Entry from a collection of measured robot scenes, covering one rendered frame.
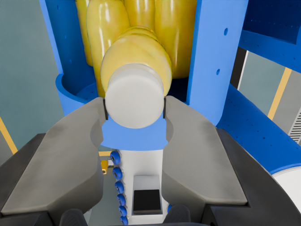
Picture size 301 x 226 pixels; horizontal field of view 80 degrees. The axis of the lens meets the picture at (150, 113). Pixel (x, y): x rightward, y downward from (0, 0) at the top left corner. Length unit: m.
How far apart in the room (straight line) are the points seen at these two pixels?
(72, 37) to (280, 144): 0.72
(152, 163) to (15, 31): 1.35
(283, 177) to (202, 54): 0.59
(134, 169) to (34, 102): 1.30
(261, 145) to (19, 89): 1.72
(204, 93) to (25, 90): 1.68
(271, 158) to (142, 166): 0.44
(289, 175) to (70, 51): 0.69
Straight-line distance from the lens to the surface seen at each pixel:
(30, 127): 2.01
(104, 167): 0.71
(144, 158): 0.67
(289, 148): 0.79
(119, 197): 0.78
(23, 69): 1.74
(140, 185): 0.71
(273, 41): 0.66
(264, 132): 0.83
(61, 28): 0.36
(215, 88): 0.24
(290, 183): 0.77
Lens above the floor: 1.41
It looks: 59 degrees down
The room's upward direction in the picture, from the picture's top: 176 degrees clockwise
